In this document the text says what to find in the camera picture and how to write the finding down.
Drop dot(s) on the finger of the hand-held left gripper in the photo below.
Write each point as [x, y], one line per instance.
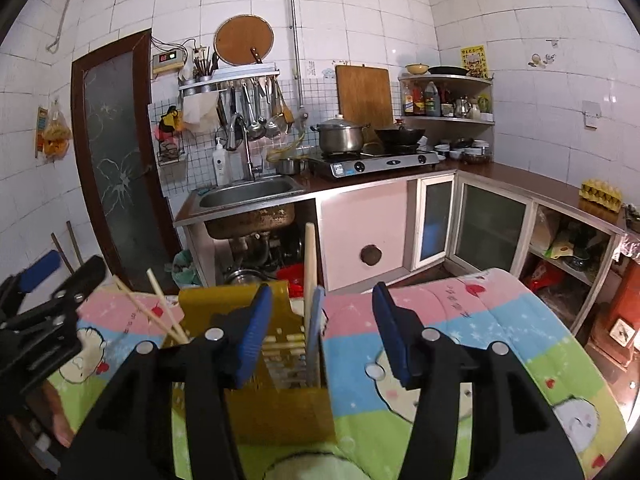
[40, 267]
[82, 282]

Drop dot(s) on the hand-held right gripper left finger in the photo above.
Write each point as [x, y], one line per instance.
[252, 340]

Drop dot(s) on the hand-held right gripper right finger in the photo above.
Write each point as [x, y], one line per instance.
[392, 335]

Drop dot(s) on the wooden chopstick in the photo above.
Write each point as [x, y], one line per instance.
[135, 305]
[160, 295]
[310, 255]

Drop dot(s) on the blue silicone spatula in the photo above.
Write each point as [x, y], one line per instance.
[314, 340]

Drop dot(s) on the yellow perforated utensil holder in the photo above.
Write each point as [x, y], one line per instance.
[280, 415]

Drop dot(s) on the wooden sticks by door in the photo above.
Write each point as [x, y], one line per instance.
[67, 252]

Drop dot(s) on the colourful printed blanket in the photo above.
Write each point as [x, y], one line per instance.
[450, 330]

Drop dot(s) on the red plastic basin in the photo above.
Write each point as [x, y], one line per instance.
[292, 275]

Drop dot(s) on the kitchen counter cabinet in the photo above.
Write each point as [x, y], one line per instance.
[365, 230]

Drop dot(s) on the brown frosted glass door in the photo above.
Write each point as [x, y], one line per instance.
[115, 160]

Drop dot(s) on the plastic bag of oranges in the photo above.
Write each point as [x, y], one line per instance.
[56, 135]

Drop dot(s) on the steel sink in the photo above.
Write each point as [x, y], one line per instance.
[250, 195]

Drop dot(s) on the steel gas stove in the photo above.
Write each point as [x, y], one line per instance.
[380, 164]

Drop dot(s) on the small steel saucepan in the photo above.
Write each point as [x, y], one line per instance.
[289, 166]

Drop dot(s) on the white soap pump bottle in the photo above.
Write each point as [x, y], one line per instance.
[221, 165]

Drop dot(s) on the steel faucet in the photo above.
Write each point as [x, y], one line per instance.
[245, 145]

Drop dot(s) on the group of bowls on counter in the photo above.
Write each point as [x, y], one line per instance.
[465, 150]

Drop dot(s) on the black wok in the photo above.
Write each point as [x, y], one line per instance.
[400, 135]

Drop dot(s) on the steel cooking pot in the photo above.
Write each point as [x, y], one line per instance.
[340, 137]

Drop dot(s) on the white hanging bag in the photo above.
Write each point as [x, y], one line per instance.
[200, 110]

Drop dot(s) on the row of hanging metal ladles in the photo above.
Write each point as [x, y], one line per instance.
[255, 110]

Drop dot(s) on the red box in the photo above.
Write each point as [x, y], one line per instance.
[622, 310]

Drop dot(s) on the yellow oil bottle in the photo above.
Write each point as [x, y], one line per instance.
[408, 101]

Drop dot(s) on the small metal kettle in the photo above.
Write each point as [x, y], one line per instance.
[462, 107]

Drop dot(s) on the rectangular wooden cutting board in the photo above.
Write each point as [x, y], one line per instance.
[364, 97]

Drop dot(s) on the cup of kitchen tools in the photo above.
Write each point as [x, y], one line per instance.
[204, 67]

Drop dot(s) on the yellow egg carton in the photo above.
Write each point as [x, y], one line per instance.
[600, 194]

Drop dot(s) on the steel corner shelf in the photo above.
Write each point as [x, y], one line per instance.
[450, 80]

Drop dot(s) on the yellow bowl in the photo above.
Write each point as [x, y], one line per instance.
[416, 68]

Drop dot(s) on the black pan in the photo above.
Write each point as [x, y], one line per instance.
[447, 70]

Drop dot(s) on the round wooden board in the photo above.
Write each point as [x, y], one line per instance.
[242, 40]

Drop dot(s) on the white wall meter box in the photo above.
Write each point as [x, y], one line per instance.
[167, 61]

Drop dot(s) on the steel wall utensil rack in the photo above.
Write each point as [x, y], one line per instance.
[230, 82]

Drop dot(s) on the yellow wall poster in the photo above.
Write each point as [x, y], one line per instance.
[474, 61]

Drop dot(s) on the white wall socket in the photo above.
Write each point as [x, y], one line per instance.
[591, 112]

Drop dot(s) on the grey wall pipe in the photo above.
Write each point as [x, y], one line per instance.
[294, 35]

